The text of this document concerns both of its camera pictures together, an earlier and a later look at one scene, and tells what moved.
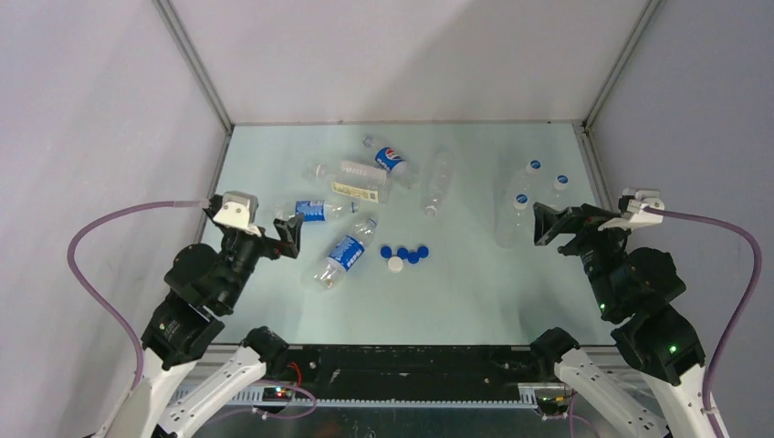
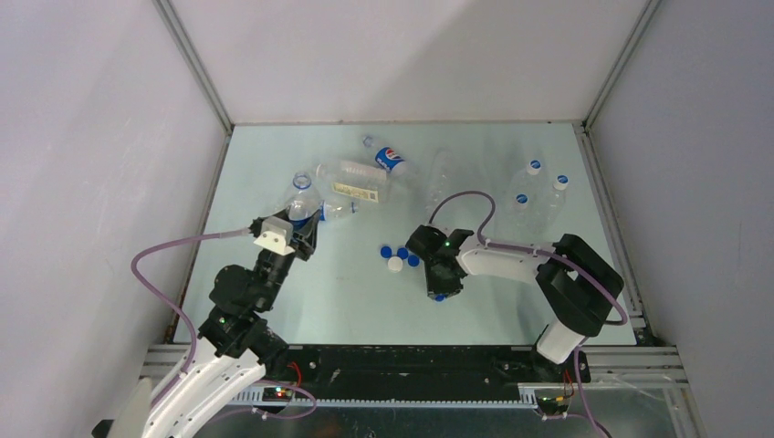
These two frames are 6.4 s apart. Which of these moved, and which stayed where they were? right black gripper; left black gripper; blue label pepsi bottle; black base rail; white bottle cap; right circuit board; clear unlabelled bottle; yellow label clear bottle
Moved: left black gripper; right black gripper; blue label pepsi bottle
Stayed: white bottle cap; yellow label clear bottle; black base rail; right circuit board; clear unlabelled bottle
